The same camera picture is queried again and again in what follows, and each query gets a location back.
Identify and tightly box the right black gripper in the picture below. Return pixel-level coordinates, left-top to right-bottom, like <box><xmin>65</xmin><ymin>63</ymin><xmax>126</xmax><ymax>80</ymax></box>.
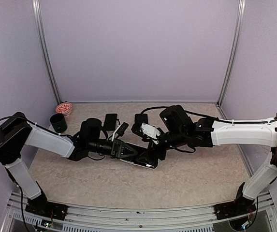
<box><xmin>135</xmin><ymin>127</ymin><xmax>188</xmax><ymax>167</ymax></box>

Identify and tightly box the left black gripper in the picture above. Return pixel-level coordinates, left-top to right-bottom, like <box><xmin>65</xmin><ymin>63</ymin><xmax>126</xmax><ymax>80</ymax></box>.
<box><xmin>87</xmin><ymin>138</ymin><xmax>138</xmax><ymax>160</ymax></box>

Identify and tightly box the teal green phone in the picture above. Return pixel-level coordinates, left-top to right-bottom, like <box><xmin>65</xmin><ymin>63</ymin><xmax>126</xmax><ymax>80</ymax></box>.
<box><xmin>121</xmin><ymin>143</ymin><xmax>158</xmax><ymax>169</ymax></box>

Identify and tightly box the black phone with silver edge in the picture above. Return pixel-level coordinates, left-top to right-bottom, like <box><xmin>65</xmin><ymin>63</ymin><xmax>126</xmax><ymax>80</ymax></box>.
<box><xmin>134</xmin><ymin>113</ymin><xmax>149</xmax><ymax>128</ymax></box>

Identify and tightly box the frosted clear phone case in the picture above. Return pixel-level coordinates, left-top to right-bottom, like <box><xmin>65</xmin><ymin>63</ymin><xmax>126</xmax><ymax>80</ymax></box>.
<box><xmin>120</xmin><ymin>159</ymin><xmax>157</xmax><ymax>169</ymax></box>

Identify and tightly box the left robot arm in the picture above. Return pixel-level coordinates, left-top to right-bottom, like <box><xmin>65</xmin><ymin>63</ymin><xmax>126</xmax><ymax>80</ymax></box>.
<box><xmin>0</xmin><ymin>112</ymin><xmax>138</xmax><ymax>215</ymax></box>

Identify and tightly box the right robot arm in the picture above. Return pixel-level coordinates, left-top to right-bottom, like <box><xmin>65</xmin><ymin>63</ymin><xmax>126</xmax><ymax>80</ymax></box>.
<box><xmin>135</xmin><ymin>105</ymin><xmax>277</xmax><ymax>215</ymax></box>

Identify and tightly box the black cup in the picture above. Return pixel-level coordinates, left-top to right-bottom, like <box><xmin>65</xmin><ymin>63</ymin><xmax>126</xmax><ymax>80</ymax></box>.
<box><xmin>49</xmin><ymin>113</ymin><xmax>67</xmax><ymax>133</ymax></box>

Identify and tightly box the red white patterned bowl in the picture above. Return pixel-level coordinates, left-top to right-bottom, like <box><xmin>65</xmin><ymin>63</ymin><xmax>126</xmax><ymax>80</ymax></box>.
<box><xmin>56</xmin><ymin>102</ymin><xmax>73</xmax><ymax>117</ymax></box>

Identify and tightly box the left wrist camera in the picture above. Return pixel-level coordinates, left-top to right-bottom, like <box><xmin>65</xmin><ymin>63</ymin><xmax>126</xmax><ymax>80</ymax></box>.
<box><xmin>116</xmin><ymin>122</ymin><xmax>129</xmax><ymax>137</ymax></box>

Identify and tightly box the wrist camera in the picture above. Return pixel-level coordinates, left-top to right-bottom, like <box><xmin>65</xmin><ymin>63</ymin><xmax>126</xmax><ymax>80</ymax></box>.
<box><xmin>116</xmin><ymin>122</ymin><xmax>129</xmax><ymax>137</ymax></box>
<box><xmin>131</xmin><ymin>123</ymin><xmax>161</xmax><ymax>145</ymax></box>

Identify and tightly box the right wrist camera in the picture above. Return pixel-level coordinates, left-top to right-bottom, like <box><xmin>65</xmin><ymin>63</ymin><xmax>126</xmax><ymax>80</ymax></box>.
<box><xmin>131</xmin><ymin>123</ymin><xmax>161</xmax><ymax>145</ymax></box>

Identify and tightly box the front aluminium rail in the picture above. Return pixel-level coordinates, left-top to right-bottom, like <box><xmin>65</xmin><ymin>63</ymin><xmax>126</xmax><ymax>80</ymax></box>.
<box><xmin>0</xmin><ymin>190</ymin><xmax>277</xmax><ymax>232</ymax></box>

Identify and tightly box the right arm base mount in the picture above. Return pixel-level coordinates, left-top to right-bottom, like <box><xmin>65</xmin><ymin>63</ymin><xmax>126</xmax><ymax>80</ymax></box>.
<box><xmin>214</xmin><ymin>201</ymin><xmax>256</xmax><ymax>220</ymax></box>

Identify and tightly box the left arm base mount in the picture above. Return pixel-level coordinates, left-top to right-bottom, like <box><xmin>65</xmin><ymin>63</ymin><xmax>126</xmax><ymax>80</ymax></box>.
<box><xmin>25</xmin><ymin>202</ymin><xmax>68</xmax><ymax>221</ymax></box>

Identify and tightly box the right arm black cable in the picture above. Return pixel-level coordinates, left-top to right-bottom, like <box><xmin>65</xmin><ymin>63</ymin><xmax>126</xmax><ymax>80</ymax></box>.
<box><xmin>140</xmin><ymin>105</ymin><xmax>277</xmax><ymax>218</ymax></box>

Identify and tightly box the left aluminium frame post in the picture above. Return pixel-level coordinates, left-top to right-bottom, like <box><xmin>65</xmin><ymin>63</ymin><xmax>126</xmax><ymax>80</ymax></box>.
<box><xmin>32</xmin><ymin>0</ymin><xmax>62</xmax><ymax>104</ymax></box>

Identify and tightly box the aluminium frame post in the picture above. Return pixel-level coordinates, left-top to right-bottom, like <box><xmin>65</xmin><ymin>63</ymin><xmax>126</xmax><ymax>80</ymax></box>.
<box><xmin>32</xmin><ymin>0</ymin><xmax>62</xmax><ymax>104</ymax></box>
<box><xmin>217</xmin><ymin>0</ymin><xmax>246</xmax><ymax>108</ymax></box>

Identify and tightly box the right aluminium frame post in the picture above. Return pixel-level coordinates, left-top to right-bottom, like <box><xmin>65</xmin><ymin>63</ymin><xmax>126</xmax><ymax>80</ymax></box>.
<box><xmin>217</xmin><ymin>0</ymin><xmax>246</xmax><ymax>108</ymax></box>

